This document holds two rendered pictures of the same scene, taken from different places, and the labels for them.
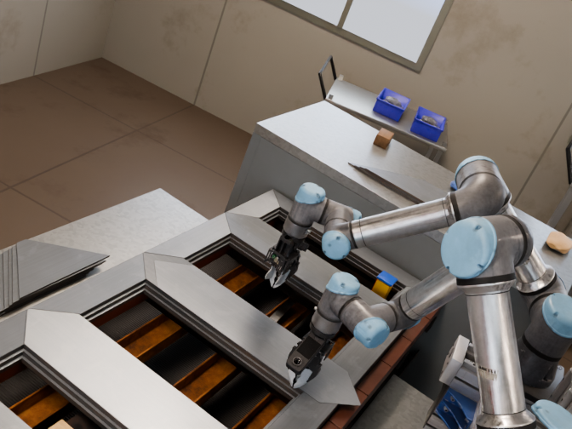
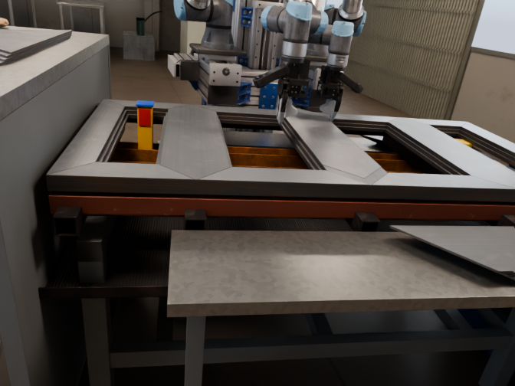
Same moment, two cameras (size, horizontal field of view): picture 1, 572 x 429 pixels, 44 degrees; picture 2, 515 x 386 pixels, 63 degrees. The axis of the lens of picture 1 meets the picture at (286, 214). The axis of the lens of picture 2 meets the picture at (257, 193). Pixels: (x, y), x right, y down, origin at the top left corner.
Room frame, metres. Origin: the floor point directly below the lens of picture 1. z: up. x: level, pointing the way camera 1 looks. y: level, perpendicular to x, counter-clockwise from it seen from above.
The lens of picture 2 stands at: (2.56, 1.05, 1.26)
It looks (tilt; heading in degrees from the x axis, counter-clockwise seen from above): 25 degrees down; 238
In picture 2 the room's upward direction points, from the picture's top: 6 degrees clockwise
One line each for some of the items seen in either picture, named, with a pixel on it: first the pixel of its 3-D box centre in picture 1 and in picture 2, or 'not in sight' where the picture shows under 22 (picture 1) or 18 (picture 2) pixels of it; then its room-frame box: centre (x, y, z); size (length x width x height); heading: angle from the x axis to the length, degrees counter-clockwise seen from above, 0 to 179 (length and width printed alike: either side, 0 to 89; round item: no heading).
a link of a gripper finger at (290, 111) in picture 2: (271, 274); (288, 112); (1.81, -0.03, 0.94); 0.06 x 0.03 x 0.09; 160
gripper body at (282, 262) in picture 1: (286, 249); (293, 77); (1.80, -0.04, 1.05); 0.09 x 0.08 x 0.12; 160
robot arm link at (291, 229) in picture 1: (298, 226); (293, 50); (1.81, -0.05, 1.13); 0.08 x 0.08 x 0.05
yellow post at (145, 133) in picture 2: (374, 301); (145, 132); (2.16, -0.41, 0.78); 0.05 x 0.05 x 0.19; 70
